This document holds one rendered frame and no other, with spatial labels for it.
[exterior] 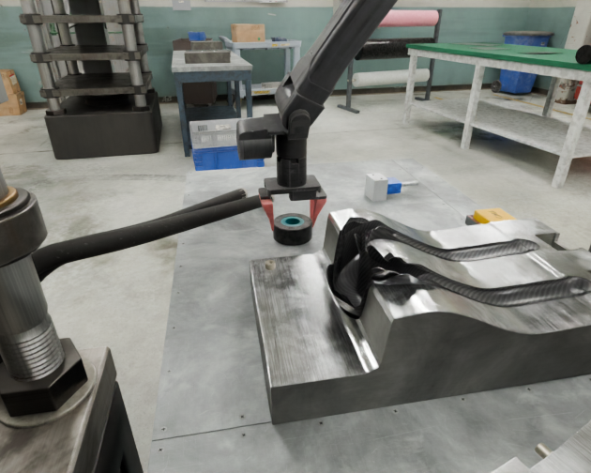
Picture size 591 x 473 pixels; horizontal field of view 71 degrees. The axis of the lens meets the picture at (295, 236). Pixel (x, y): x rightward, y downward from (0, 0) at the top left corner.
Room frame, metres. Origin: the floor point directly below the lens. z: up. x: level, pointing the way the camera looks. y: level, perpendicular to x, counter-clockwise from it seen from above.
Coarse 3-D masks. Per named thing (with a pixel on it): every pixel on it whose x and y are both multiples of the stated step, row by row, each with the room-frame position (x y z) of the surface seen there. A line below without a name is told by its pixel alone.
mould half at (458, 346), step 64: (320, 256) 0.57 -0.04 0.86; (384, 256) 0.45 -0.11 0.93; (512, 256) 0.53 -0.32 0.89; (576, 256) 0.52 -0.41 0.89; (256, 320) 0.47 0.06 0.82; (320, 320) 0.42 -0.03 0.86; (384, 320) 0.35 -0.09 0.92; (448, 320) 0.34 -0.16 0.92; (512, 320) 0.38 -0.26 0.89; (576, 320) 0.39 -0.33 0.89; (320, 384) 0.32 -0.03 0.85; (384, 384) 0.33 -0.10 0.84; (448, 384) 0.35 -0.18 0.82; (512, 384) 0.36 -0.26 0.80
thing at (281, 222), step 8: (280, 216) 0.78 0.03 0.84; (288, 216) 0.78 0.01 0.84; (296, 216) 0.78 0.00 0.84; (304, 216) 0.78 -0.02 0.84; (280, 224) 0.74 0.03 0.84; (288, 224) 0.74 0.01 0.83; (296, 224) 0.74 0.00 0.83; (304, 224) 0.74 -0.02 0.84; (280, 232) 0.72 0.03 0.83; (288, 232) 0.72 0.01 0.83; (296, 232) 0.72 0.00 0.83; (304, 232) 0.72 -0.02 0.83; (280, 240) 0.72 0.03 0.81; (288, 240) 0.71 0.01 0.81; (296, 240) 0.72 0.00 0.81; (304, 240) 0.72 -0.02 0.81
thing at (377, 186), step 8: (368, 176) 0.97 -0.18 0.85; (376, 176) 0.96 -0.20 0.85; (384, 176) 0.96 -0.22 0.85; (368, 184) 0.97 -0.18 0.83; (376, 184) 0.93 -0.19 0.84; (384, 184) 0.94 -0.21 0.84; (392, 184) 0.95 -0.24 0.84; (400, 184) 0.96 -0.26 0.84; (408, 184) 0.98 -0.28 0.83; (416, 184) 0.98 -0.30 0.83; (368, 192) 0.96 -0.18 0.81; (376, 192) 0.94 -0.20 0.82; (384, 192) 0.94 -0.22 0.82; (392, 192) 0.95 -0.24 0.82; (400, 192) 0.96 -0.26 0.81; (376, 200) 0.94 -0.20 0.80; (384, 200) 0.94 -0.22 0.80
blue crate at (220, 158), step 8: (192, 152) 3.71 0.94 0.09; (200, 152) 3.40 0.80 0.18; (208, 152) 3.42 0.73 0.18; (216, 152) 3.44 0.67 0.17; (224, 152) 3.46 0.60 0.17; (232, 152) 3.47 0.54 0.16; (200, 160) 3.40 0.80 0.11; (208, 160) 3.42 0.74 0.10; (216, 160) 3.44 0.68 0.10; (224, 160) 3.46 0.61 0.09; (232, 160) 3.47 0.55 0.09; (240, 160) 3.49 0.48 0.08; (248, 160) 3.51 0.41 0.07; (256, 160) 3.53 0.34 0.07; (264, 160) 3.55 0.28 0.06; (200, 168) 3.39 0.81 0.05; (208, 168) 3.42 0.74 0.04; (216, 168) 3.44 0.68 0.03; (224, 168) 3.45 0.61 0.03; (232, 168) 3.47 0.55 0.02
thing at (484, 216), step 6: (480, 210) 0.80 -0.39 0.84; (486, 210) 0.80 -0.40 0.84; (492, 210) 0.80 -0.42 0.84; (498, 210) 0.80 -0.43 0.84; (474, 216) 0.80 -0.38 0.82; (480, 216) 0.78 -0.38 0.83; (486, 216) 0.77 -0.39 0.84; (492, 216) 0.77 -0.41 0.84; (498, 216) 0.77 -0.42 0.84; (504, 216) 0.77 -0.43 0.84; (510, 216) 0.77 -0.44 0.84; (480, 222) 0.78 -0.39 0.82; (486, 222) 0.76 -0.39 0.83
